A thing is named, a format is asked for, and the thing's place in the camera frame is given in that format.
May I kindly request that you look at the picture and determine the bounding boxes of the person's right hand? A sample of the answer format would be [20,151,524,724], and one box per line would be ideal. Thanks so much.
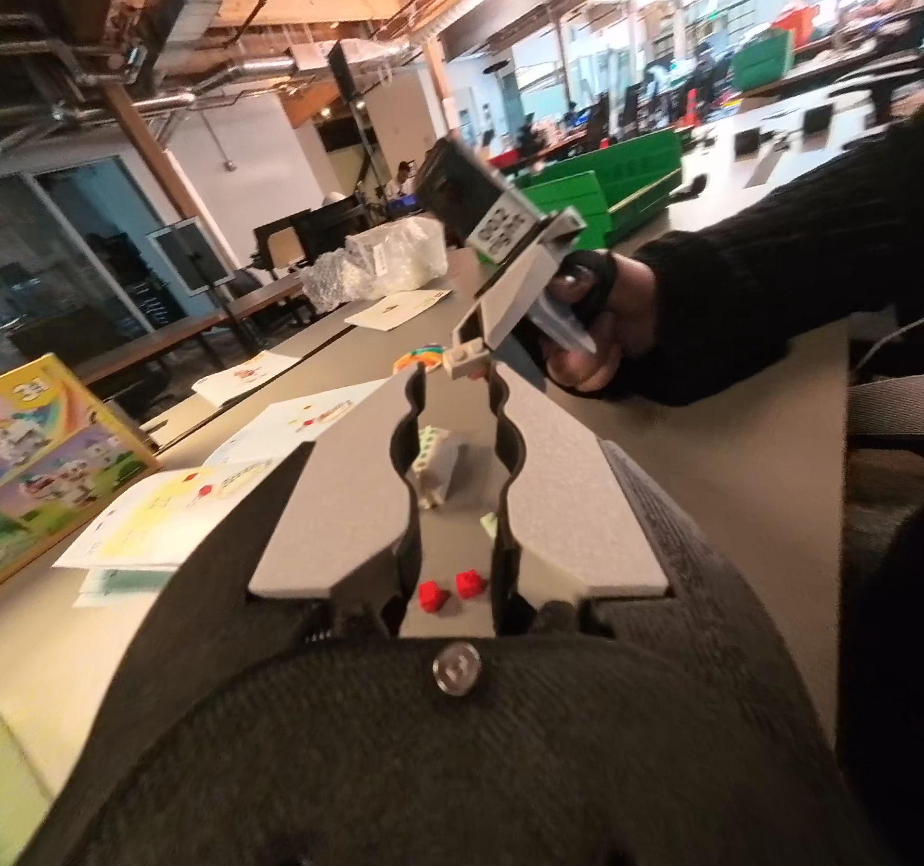
[543,254,659,398]

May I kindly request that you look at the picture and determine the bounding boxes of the green plastic bin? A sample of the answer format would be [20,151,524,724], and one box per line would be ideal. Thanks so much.
[520,172,614,251]
[732,30,796,92]
[538,128,684,233]

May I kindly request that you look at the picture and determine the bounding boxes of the white lego assembly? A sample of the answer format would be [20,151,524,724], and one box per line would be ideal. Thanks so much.
[406,424,463,510]

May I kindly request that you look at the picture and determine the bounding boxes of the person's right forearm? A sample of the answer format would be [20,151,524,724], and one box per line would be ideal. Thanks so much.
[599,119,924,407]

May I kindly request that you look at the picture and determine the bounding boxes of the white desk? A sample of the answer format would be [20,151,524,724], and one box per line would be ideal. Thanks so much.
[689,61,924,190]

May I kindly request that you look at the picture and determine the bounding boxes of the brown wooden table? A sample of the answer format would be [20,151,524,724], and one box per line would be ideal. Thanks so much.
[72,274,313,385]

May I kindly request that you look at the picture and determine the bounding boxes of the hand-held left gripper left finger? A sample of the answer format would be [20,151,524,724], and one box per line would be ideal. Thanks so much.
[247,363,428,639]

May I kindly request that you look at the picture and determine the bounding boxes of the black ceiling speaker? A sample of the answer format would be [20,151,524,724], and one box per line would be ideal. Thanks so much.
[327,42,362,102]

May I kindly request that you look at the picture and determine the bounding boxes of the open instruction booklet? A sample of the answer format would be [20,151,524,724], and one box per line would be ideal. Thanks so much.
[54,456,286,609]

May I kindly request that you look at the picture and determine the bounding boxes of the black-framed screen on stand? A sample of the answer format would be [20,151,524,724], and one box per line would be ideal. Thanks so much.
[148,216,236,298]

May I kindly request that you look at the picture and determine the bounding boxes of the white instruction booklet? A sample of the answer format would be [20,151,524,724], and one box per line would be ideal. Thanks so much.
[345,289,453,332]

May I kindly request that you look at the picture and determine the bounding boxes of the colourful lego box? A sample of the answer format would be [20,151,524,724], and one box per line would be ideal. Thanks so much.
[0,354,161,583]

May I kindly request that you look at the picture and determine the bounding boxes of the metal ventilation duct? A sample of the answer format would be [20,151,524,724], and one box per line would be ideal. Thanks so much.
[137,36,428,118]

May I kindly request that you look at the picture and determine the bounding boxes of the clear plastic bags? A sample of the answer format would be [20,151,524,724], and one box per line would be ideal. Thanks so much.
[299,216,449,305]

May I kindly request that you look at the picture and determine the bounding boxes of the pale blue instruction booklet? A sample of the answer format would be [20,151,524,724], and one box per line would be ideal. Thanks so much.
[205,397,373,467]

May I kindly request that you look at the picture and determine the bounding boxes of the black office chairs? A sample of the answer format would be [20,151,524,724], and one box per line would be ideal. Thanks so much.
[253,205,371,269]

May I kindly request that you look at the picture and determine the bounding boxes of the instruction booklet with red picture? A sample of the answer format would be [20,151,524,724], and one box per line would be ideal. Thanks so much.
[193,351,301,407]

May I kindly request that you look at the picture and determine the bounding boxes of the grey lego piece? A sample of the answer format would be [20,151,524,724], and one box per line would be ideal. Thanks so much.
[442,343,493,381]

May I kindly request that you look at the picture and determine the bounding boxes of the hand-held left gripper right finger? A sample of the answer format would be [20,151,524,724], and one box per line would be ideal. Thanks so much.
[485,367,669,637]

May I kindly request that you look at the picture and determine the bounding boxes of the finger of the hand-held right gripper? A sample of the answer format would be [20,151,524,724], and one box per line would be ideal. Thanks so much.
[494,323,551,391]
[451,206,587,363]

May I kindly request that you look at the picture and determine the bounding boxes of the black cable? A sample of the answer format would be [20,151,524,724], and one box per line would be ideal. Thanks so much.
[850,318,924,378]

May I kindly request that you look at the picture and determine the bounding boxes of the colourful round object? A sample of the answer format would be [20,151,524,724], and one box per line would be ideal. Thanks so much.
[393,344,446,375]

